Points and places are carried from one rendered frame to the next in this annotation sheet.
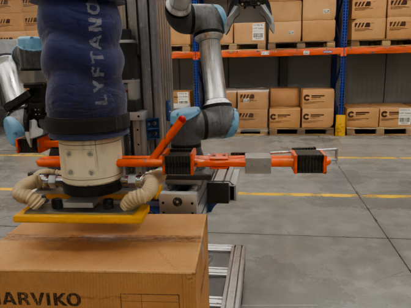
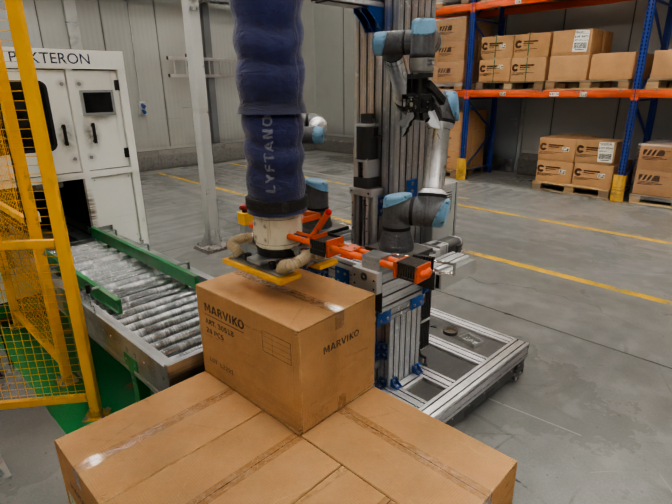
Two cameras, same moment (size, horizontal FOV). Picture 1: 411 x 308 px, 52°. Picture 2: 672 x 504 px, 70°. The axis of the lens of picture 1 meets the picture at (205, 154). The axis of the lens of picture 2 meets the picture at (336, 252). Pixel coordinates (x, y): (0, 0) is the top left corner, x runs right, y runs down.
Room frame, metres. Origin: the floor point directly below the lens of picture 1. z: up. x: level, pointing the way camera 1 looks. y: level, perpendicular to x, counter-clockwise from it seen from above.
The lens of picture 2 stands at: (-0.07, -0.91, 1.68)
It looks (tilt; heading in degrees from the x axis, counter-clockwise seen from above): 19 degrees down; 38
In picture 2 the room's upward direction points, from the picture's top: 1 degrees counter-clockwise
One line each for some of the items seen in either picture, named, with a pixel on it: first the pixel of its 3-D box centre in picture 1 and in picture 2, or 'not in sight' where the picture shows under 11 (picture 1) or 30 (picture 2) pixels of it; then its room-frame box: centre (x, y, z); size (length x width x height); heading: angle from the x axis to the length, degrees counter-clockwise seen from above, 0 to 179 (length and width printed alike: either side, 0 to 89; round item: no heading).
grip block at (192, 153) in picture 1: (179, 161); (326, 244); (1.14, 0.07, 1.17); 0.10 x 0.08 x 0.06; 175
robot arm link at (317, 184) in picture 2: not in sight; (314, 192); (1.67, 0.57, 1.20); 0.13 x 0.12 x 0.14; 124
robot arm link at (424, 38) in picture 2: not in sight; (423, 38); (1.36, -0.14, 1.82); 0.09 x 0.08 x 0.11; 18
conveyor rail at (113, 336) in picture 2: not in sight; (73, 305); (1.01, 1.86, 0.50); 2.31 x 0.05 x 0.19; 84
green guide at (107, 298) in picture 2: not in sight; (60, 271); (1.11, 2.21, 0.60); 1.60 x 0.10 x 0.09; 84
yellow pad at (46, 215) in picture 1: (82, 208); (260, 263); (1.07, 0.33, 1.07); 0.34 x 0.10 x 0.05; 85
